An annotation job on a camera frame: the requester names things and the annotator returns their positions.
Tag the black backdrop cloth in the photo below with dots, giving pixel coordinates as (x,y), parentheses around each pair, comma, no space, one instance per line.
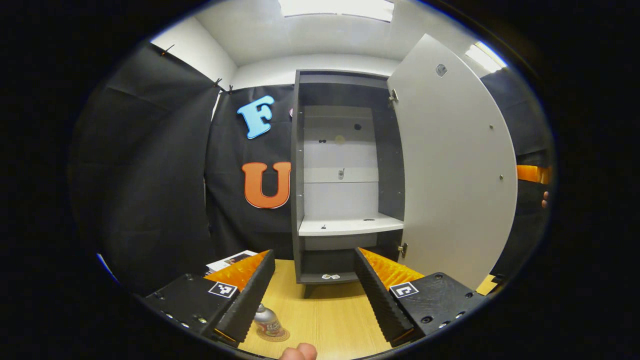
(150,200)

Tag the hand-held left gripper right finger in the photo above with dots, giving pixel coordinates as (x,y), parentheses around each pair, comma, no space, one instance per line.
(382,300)

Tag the round brown coaster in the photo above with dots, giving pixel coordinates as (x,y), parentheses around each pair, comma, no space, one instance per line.
(283,336)

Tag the small ceiling light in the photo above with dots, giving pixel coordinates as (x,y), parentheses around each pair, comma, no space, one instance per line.
(485,57)

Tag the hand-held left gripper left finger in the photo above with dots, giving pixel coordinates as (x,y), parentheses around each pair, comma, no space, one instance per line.
(250,300)

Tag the long ceiling light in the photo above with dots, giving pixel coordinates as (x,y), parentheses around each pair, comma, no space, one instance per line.
(335,9)

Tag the dark grey cabinet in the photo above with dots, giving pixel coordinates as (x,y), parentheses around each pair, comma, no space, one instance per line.
(340,200)

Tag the grey cabinet door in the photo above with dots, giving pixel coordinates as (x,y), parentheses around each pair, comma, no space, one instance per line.
(450,175)

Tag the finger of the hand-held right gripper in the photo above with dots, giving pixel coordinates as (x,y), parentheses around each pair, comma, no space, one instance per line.
(532,173)

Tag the silver bottle with red label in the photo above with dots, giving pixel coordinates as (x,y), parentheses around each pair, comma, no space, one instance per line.
(267,322)

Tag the white book with photo cover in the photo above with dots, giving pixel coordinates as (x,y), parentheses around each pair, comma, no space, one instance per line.
(230,260)

